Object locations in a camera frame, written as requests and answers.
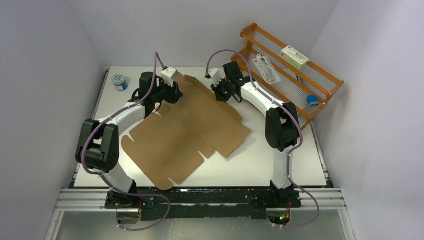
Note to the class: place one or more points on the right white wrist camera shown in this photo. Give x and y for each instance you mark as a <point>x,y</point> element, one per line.
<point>215,75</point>

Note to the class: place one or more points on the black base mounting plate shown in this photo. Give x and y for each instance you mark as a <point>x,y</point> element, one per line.
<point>198,203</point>

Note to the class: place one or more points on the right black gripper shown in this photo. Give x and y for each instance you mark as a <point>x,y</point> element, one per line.
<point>215,88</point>

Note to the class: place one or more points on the blue white eraser block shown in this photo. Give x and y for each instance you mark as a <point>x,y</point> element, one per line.
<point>313,101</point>

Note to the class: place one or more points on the brown cardboard box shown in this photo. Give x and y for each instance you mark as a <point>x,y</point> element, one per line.
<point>170,145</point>

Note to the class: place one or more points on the white green product box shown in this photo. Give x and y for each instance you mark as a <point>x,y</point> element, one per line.
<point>294,57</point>

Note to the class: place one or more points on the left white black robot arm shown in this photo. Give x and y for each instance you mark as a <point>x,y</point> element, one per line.
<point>98,149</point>

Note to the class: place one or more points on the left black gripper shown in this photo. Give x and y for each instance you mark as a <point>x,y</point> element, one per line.
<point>175,94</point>

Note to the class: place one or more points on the small blue white jar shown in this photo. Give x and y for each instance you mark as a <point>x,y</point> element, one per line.
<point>119,81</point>

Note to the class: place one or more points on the orange wooden rack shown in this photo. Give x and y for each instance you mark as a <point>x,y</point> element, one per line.
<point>296,85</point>

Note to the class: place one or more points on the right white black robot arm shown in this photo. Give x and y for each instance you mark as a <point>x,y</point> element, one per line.
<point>282,130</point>

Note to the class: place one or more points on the clear plastic blister package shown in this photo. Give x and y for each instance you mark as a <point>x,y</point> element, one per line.
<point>266,69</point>

